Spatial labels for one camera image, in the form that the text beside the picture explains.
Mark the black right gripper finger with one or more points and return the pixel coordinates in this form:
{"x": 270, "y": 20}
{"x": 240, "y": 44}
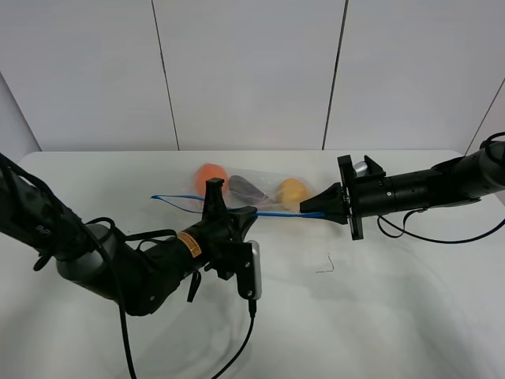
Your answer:
{"x": 341, "y": 218}
{"x": 330, "y": 202}

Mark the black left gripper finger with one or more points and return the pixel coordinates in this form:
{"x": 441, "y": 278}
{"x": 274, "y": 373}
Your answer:
{"x": 241, "y": 220}
{"x": 214, "y": 205}

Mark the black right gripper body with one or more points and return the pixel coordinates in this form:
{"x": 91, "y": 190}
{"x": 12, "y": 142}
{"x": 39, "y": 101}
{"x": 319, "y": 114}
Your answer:
{"x": 366, "y": 196}

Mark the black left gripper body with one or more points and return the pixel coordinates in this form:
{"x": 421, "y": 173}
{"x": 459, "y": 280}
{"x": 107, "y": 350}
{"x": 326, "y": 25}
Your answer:
{"x": 210, "y": 242}

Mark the clear zip bag blue zipper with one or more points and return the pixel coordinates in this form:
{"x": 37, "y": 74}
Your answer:
{"x": 272, "y": 194}

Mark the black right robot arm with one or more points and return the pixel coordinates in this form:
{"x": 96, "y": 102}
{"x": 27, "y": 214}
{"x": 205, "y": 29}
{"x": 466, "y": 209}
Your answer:
{"x": 460, "y": 181}

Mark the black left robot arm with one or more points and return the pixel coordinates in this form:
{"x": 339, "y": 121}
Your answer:
{"x": 138, "y": 271}

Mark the purple eggplant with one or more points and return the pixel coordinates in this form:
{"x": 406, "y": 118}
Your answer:
{"x": 246, "y": 192}

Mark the orange fruit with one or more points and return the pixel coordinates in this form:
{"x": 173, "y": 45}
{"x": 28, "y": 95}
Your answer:
{"x": 206, "y": 172}

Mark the yellow lemon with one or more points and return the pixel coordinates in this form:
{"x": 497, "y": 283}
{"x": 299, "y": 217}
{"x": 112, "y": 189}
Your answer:
{"x": 292, "y": 190}

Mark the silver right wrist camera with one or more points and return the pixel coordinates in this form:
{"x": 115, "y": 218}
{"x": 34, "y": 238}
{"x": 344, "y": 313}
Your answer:
{"x": 368, "y": 167}

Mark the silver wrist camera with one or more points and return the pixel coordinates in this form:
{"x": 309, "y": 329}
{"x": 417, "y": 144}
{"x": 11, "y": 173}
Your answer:
{"x": 368, "y": 167}
{"x": 248, "y": 271}

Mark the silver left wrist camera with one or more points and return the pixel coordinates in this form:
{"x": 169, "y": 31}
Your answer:
{"x": 248, "y": 271}

